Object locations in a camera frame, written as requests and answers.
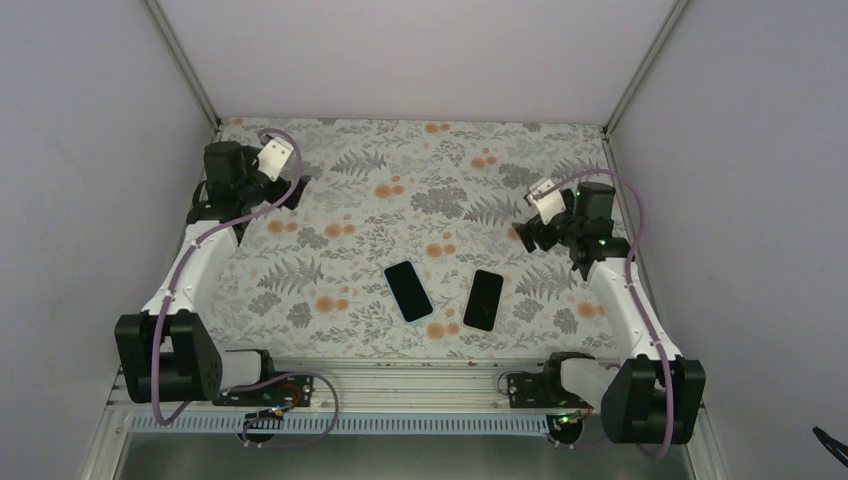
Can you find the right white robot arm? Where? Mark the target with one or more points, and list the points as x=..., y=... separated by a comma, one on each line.
x=655, y=394

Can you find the black object at corner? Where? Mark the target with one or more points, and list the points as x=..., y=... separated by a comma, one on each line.
x=832, y=445

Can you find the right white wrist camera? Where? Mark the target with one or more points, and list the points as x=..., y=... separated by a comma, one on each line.
x=546, y=199

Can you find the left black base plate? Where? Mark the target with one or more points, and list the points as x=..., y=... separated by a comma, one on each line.
x=265, y=392

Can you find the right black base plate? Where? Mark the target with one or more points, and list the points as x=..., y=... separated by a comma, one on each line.
x=525, y=390

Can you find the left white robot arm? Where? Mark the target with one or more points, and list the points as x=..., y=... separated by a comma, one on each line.
x=165, y=350

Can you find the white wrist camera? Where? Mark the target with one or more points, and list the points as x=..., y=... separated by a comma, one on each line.
x=546, y=199
x=272, y=158

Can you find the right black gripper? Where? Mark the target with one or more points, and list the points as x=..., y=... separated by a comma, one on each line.
x=544, y=242

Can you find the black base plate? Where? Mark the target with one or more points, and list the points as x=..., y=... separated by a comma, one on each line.
x=265, y=392
x=525, y=390

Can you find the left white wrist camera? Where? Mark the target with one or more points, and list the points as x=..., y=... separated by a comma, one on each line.
x=272, y=158

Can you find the black phone from beige case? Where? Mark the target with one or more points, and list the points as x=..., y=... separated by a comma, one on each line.
x=483, y=301

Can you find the aluminium rail frame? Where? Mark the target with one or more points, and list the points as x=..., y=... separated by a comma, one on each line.
x=372, y=385

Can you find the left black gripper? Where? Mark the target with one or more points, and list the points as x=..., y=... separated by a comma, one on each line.
x=292, y=201

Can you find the floral patterned table mat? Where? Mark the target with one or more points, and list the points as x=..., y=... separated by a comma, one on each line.
x=310, y=283

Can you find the slotted grey cable duct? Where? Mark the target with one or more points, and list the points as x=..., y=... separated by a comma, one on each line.
x=351, y=423

